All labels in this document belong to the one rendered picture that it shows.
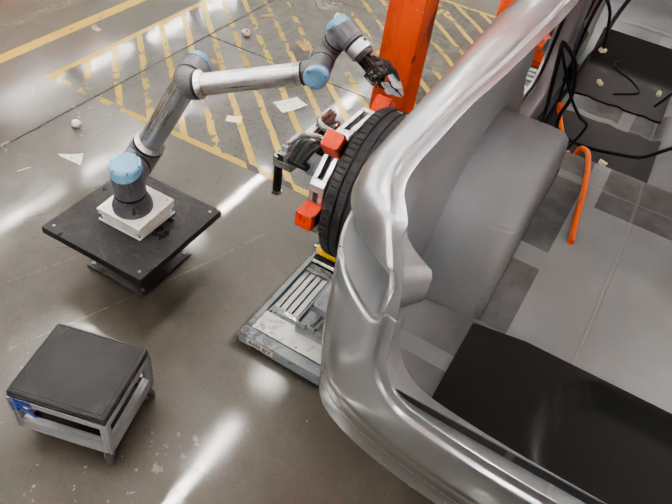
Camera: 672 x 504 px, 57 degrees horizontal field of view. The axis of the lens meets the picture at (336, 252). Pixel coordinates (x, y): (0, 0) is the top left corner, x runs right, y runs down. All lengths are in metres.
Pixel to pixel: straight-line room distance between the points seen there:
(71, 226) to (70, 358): 0.81
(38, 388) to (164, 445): 0.56
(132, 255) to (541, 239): 1.81
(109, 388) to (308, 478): 0.87
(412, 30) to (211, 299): 1.60
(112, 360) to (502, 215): 1.56
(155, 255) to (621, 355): 2.00
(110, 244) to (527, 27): 2.11
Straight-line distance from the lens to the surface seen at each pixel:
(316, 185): 2.37
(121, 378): 2.55
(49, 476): 2.79
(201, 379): 2.92
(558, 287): 2.23
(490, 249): 2.00
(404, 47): 2.74
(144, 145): 3.04
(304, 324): 2.91
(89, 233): 3.17
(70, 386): 2.57
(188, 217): 3.21
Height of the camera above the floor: 2.42
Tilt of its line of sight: 44 degrees down
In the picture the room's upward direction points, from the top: 10 degrees clockwise
